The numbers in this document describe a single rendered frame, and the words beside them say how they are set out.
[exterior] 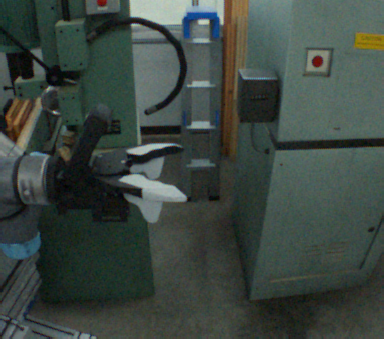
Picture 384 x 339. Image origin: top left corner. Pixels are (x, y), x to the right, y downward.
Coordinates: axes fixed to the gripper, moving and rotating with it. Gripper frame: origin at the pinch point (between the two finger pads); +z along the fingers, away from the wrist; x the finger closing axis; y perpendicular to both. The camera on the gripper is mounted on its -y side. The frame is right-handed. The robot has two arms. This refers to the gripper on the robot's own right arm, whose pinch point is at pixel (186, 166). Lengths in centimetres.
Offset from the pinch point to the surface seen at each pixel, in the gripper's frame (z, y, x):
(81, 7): -31, -20, -71
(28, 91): -56, 10, -80
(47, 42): -45, -9, -75
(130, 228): -20, 66, -73
